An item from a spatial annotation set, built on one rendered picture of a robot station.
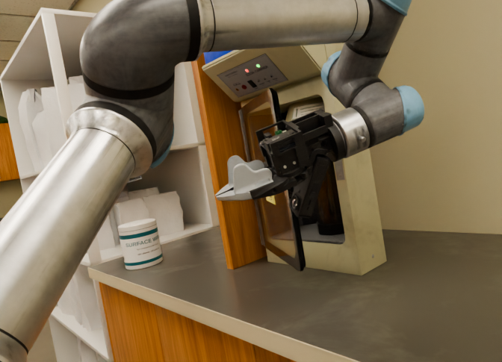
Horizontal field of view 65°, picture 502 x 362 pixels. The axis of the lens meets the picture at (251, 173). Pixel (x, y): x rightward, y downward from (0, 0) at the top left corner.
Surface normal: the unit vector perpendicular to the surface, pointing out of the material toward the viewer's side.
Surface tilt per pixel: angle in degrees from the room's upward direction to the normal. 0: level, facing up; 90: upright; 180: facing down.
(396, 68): 90
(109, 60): 107
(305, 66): 135
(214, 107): 90
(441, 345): 0
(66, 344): 90
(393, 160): 90
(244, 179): 112
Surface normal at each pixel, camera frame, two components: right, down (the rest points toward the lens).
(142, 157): 0.56, 0.62
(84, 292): 0.26, -0.10
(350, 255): -0.75, 0.16
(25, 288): 0.77, -0.35
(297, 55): -0.41, 0.81
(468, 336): -0.17, -0.98
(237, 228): 0.64, -0.07
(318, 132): 0.30, 0.36
